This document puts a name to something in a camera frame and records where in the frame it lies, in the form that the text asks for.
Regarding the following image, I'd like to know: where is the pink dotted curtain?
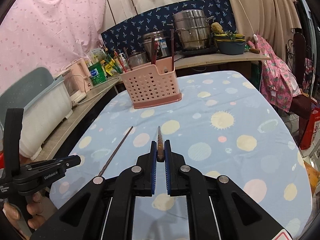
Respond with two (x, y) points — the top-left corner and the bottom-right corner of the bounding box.
(1, 0), (106, 92)

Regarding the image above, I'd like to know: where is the blue planet-print tablecloth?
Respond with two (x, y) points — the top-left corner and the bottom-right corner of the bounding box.
(50, 72), (312, 237)

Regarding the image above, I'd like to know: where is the pink perforated utensil holder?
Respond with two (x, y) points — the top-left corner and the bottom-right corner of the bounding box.
(120, 57), (182, 109)

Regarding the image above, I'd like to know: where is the small steel pot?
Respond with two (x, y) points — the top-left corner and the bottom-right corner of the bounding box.
(129, 50), (148, 67)

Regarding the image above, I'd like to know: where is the navy floral cloth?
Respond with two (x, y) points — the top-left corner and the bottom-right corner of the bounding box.
(101, 0), (236, 53)

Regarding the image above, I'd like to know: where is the beige hanging curtain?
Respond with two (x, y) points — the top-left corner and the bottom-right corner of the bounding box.
(229, 0), (301, 60)

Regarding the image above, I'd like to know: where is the grey-blue dish rack lid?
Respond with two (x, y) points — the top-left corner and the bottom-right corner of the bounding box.
(0, 67), (54, 128)

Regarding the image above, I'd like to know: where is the dark blue bowl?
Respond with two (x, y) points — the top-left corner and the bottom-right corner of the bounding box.
(215, 33), (246, 55)

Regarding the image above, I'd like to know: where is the pink floral garment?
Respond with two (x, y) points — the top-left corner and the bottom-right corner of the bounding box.
(255, 35), (301, 113)

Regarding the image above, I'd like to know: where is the steel rice cooker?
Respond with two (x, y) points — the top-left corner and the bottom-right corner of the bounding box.
(143, 30), (171, 59)

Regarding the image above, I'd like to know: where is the dark brown chopstick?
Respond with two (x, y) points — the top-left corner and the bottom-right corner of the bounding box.
(157, 126), (165, 163)
(98, 126), (133, 177)

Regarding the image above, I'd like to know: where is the person's left hand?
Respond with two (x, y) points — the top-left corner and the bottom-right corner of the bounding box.
(3, 192), (46, 239)

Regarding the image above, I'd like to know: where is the white dish rack bin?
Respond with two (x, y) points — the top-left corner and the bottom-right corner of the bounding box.
(20, 77), (73, 160)

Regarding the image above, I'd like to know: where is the large steel steamer pot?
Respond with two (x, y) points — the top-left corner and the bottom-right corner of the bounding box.
(172, 9), (212, 50)

